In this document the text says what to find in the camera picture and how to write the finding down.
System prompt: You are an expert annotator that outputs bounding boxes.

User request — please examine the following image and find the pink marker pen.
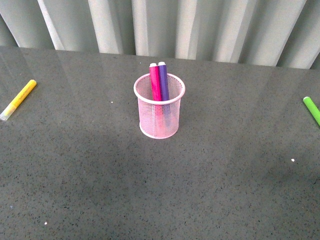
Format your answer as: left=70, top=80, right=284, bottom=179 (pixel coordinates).
left=149, top=63, right=163, bottom=127

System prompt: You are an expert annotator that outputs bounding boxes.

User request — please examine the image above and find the purple marker pen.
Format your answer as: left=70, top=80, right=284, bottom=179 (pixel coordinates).
left=158, top=61, right=170, bottom=127

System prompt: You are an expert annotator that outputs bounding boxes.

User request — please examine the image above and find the pink mesh pen cup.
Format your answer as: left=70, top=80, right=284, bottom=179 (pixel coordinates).
left=133, top=73, right=186, bottom=139

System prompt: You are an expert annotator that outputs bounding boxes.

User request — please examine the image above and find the green marker pen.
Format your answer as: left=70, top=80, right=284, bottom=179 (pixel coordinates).
left=303, top=96, right=320, bottom=125

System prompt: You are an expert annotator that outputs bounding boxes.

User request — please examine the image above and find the grey pleated curtain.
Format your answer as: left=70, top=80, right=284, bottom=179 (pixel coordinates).
left=0, top=0, right=320, bottom=70

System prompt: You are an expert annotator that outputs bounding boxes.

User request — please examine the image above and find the yellow marker pen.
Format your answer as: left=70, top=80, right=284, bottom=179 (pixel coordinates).
left=0, top=79, right=37, bottom=121

